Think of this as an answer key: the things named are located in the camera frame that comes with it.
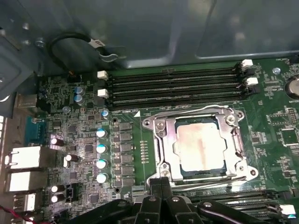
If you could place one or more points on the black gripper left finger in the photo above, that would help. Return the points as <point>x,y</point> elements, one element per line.
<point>155,189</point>

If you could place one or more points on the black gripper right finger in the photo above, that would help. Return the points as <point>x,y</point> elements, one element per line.
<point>166,189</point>

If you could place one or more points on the metal socket cover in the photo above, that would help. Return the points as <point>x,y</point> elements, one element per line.
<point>169,154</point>

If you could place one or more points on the metal locking lever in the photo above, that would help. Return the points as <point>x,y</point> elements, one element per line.
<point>205,183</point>
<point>217,106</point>

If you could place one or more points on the silver CPU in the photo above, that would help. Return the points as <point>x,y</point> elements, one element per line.
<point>198,147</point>

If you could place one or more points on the CPU socket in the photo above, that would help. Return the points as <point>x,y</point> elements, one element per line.
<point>245,168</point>

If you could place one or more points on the silver cylindrical capacitor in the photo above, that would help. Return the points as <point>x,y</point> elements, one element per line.
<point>79,89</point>
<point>102,148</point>
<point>79,99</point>
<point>102,178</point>
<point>70,158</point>
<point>56,198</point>
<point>102,164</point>
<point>57,188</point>
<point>105,113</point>
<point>102,133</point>
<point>57,141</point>

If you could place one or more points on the black fan header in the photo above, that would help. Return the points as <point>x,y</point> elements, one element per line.
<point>69,192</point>

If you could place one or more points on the green motherboard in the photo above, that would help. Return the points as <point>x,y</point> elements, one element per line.
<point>268,144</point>

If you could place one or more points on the silver board screw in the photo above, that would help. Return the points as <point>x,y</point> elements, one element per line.
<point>276,70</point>
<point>66,109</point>

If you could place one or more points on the silver port block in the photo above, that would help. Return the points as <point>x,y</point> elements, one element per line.
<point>23,157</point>
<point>22,182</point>
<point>24,202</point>

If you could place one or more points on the blue serial port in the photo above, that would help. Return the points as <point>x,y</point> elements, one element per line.
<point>35,130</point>

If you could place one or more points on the small silver port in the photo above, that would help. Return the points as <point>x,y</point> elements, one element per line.
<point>26,100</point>

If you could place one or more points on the round coin battery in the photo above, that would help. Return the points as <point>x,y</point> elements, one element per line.
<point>294,88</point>

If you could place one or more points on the black PC case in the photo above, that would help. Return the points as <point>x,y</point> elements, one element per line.
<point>140,23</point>

